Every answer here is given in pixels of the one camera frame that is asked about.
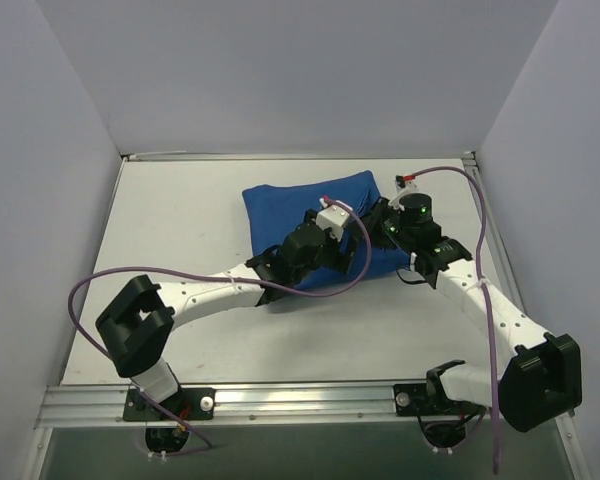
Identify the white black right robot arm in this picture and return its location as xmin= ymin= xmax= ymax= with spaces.
xmin=365 ymin=193 xmax=583 ymax=432

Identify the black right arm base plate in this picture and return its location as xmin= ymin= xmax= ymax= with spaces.
xmin=392 ymin=382 xmax=483 ymax=418

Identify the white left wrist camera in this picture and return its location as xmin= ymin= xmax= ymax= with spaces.
xmin=315 ymin=196 xmax=351 ymax=242

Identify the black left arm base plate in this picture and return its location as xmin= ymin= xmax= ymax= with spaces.
xmin=122 ymin=386 xmax=216 ymax=422

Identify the blue surgical drape cloth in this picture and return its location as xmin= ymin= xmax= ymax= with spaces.
xmin=242 ymin=170 xmax=410 ymax=290

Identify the aluminium front frame rail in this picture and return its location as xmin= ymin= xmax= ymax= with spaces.
xmin=33 ymin=382 xmax=576 ymax=429

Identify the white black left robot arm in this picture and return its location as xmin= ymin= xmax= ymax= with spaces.
xmin=95 ymin=205 xmax=367 ymax=419

